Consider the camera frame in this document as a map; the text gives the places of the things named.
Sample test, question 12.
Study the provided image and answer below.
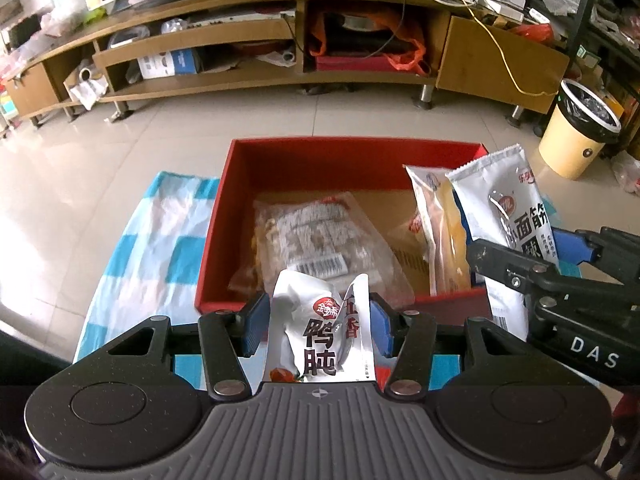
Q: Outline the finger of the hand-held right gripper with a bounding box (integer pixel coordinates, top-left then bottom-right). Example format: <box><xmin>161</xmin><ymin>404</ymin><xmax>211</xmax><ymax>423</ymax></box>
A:
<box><xmin>552</xmin><ymin>226</ymin><xmax>640</xmax><ymax>282</ymax></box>
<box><xmin>466</xmin><ymin>238</ymin><xmax>640</xmax><ymax>322</ymax></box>

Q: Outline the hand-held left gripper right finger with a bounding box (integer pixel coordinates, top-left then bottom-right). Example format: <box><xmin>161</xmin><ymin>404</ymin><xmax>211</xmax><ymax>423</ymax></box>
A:
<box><xmin>369</xmin><ymin>295</ymin><xmax>528</xmax><ymax>397</ymax></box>

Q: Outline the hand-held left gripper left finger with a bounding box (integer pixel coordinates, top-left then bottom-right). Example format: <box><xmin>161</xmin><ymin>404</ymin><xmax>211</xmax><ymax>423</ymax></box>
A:
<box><xmin>102</xmin><ymin>291</ymin><xmax>272</xmax><ymax>405</ymax></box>

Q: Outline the silver snack packet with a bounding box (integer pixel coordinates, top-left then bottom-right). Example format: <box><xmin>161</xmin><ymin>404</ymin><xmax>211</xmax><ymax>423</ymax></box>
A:
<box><xmin>265</xmin><ymin>270</ymin><xmax>378</xmax><ymax>387</ymax></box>

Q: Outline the white snack packet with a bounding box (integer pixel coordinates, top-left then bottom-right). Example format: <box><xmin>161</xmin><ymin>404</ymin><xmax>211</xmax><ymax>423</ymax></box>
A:
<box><xmin>445</xmin><ymin>145</ymin><xmax>561</xmax><ymax>337</ymax></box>

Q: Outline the yellow cake packet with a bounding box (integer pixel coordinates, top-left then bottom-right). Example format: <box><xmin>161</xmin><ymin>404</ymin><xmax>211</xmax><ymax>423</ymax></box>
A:
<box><xmin>404</xmin><ymin>164</ymin><xmax>474</xmax><ymax>297</ymax></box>

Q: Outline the large clear snack packet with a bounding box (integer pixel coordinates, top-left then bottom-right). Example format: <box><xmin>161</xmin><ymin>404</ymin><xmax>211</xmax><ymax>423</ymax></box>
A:
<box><xmin>227</xmin><ymin>195</ymin><xmax>416</xmax><ymax>307</ymax></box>

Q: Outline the red cardboard box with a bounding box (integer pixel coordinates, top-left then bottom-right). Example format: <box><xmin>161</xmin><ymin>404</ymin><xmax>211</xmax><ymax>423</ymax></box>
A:
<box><xmin>194</xmin><ymin>138</ymin><xmax>493</xmax><ymax>319</ymax></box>

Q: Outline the clear bread packet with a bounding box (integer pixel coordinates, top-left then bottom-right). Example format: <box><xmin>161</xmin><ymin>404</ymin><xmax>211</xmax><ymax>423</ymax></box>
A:
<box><xmin>387</xmin><ymin>200</ymin><xmax>432</xmax><ymax>263</ymax></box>

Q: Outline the cream trash bin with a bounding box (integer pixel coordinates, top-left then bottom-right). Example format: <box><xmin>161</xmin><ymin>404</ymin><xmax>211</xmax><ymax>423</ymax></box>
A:
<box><xmin>537</xmin><ymin>78</ymin><xmax>623</xmax><ymax>181</ymax></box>

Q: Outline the wooden television stand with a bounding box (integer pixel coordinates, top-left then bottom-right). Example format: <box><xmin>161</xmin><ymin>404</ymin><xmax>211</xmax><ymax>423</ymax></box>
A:
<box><xmin>0</xmin><ymin>0</ymin><xmax>571</xmax><ymax>128</ymax></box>

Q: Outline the red plastic bag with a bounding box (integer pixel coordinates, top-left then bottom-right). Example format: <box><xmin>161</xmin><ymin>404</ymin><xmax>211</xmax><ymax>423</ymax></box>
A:
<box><xmin>512</xmin><ymin>22</ymin><xmax>556</xmax><ymax>47</ymax></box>

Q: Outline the orange plastic bag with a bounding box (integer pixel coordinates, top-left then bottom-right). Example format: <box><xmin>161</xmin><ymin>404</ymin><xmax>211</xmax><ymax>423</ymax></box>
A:
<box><xmin>306</xmin><ymin>7</ymin><xmax>427</xmax><ymax>74</ymax></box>

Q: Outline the flat red box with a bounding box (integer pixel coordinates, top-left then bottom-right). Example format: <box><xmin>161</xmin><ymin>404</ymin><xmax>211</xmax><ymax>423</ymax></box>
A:
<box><xmin>315</xmin><ymin>54</ymin><xmax>401</xmax><ymax>74</ymax></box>

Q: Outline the white power strip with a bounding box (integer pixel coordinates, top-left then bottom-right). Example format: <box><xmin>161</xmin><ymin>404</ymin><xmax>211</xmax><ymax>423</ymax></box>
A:
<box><xmin>450</xmin><ymin>0</ymin><xmax>523</xmax><ymax>18</ymax></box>

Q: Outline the blue white carton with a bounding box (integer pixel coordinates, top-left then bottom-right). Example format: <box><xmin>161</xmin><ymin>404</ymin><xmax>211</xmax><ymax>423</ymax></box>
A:
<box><xmin>137</xmin><ymin>50</ymin><xmax>203</xmax><ymax>81</ymax></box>

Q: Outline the silver media player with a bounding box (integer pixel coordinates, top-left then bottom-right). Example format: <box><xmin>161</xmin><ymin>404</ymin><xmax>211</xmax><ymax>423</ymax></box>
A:
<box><xmin>187</xmin><ymin>9</ymin><xmax>296</xmax><ymax>29</ymax></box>

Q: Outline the clear plastic bag pile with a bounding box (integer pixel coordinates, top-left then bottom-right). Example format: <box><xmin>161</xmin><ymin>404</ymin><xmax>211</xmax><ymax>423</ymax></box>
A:
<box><xmin>37</xmin><ymin>0</ymin><xmax>98</xmax><ymax>36</ymax></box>

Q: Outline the yellow cable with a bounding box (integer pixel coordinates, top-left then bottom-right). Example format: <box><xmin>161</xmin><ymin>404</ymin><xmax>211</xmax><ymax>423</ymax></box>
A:
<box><xmin>415</xmin><ymin>0</ymin><xmax>561</xmax><ymax>97</ymax></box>

